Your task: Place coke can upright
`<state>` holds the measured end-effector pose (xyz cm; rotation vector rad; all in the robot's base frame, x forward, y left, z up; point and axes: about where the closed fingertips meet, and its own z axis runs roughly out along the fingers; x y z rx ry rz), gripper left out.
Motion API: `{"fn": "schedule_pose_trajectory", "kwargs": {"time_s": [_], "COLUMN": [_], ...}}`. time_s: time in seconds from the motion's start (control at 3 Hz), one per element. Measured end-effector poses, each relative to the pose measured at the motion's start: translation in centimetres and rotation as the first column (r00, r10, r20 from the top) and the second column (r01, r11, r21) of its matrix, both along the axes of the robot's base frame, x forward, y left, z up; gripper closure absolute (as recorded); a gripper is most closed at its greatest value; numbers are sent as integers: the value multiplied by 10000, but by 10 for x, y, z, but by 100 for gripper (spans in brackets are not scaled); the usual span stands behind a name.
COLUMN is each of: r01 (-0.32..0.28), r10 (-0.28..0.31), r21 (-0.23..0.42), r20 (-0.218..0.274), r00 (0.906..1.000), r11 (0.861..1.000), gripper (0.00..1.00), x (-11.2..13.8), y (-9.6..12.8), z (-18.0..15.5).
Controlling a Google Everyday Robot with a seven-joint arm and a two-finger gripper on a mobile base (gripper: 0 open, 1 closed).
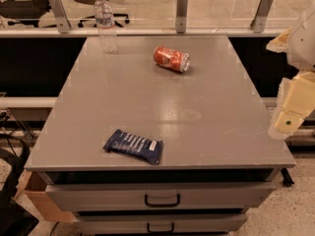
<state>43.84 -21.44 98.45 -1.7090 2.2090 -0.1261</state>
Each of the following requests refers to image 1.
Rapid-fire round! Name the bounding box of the clear plastic water bottle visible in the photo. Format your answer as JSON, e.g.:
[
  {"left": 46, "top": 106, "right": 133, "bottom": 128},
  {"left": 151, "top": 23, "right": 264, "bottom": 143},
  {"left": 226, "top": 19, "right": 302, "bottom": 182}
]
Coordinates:
[{"left": 94, "top": 0, "right": 117, "bottom": 54}]

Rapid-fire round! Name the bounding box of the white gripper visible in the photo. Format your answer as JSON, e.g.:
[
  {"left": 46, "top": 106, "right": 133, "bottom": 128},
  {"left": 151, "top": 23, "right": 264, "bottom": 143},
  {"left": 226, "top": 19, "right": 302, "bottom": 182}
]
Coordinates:
[{"left": 266, "top": 3, "right": 315, "bottom": 140}]

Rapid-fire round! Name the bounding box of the grey lower drawer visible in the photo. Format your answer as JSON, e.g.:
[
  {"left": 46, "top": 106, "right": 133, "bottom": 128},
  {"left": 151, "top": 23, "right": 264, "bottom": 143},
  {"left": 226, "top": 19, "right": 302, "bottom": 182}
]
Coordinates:
[{"left": 75, "top": 213, "right": 247, "bottom": 235}]

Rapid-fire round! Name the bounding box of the cardboard box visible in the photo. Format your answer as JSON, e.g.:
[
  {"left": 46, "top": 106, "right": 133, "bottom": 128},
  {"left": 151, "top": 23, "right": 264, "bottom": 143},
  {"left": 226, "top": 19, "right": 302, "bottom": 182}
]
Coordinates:
[{"left": 15, "top": 171, "right": 74, "bottom": 223}]

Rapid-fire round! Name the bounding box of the grey drawer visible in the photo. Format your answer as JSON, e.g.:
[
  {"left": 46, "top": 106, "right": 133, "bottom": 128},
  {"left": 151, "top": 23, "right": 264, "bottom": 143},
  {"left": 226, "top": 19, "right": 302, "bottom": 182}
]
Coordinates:
[
  {"left": 46, "top": 182, "right": 275, "bottom": 212},
  {"left": 75, "top": 213, "right": 247, "bottom": 235}
]

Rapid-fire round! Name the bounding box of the grey upper drawer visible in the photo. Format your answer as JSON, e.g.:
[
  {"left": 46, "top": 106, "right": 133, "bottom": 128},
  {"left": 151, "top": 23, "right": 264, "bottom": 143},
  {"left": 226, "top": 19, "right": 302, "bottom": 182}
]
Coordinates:
[{"left": 46, "top": 182, "right": 275, "bottom": 212}]

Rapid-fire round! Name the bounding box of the left metal bracket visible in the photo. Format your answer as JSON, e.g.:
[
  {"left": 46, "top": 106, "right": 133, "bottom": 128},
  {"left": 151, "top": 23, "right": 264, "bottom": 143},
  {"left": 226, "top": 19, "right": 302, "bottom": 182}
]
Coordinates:
[{"left": 48, "top": 0, "right": 71, "bottom": 33}]

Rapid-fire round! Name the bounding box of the middle metal bracket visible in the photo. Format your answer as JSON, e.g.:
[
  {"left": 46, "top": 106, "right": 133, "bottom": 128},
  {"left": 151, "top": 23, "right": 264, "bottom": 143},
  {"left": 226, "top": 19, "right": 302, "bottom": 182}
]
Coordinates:
[{"left": 175, "top": 0, "right": 188, "bottom": 33}]

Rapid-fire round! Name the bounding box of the right metal bracket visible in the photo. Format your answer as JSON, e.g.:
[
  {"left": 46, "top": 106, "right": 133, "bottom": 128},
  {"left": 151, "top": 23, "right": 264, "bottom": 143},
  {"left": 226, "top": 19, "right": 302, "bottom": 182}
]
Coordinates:
[{"left": 250, "top": 0, "right": 274, "bottom": 33}]

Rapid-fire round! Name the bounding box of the blue snack bag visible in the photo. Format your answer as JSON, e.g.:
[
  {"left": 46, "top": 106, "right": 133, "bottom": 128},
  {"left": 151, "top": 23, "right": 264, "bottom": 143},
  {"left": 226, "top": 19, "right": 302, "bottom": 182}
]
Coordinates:
[{"left": 103, "top": 129, "right": 163, "bottom": 165}]

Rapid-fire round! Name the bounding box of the dark chair at left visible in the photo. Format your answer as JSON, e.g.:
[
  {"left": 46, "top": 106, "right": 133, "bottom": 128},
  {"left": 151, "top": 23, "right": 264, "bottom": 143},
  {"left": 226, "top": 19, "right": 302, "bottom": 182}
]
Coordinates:
[{"left": 0, "top": 0, "right": 50, "bottom": 28}]

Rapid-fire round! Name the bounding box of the metal bracket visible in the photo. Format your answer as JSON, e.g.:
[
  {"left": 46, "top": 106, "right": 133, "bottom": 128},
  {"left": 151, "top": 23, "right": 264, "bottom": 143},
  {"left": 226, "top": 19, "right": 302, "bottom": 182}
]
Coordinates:
[
  {"left": 250, "top": 0, "right": 274, "bottom": 33},
  {"left": 175, "top": 0, "right": 188, "bottom": 33},
  {"left": 48, "top": 0, "right": 71, "bottom": 33}
]

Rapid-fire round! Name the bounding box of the red coke can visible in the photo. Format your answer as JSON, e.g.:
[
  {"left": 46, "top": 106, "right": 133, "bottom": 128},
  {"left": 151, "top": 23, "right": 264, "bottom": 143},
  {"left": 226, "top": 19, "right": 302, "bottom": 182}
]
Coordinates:
[{"left": 154, "top": 46, "right": 190, "bottom": 73}]

